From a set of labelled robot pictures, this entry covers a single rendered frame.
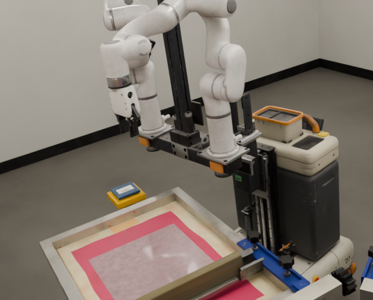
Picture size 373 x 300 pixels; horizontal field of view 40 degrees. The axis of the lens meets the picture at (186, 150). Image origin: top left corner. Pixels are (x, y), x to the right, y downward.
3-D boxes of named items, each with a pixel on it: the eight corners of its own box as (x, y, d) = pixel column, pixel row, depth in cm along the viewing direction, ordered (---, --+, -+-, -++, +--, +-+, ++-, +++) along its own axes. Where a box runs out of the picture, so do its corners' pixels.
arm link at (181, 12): (212, 7, 183) (244, 9, 172) (175, 43, 175) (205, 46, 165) (195, -34, 173) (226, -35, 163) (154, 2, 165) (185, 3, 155)
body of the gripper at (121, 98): (138, 79, 156) (144, 113, 161) (119, 75, 164) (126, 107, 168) (118, 87, 152) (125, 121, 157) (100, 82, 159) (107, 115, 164)
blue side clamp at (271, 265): (238, 257, 169) (235, 240, 166) (250, 251, 171) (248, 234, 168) (297, 308, 144) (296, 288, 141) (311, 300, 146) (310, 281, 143)
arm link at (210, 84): (216, 106, 198) (211, 67, 192) (241, 112, 189) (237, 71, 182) (198, 115, 193) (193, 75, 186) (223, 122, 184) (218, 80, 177)
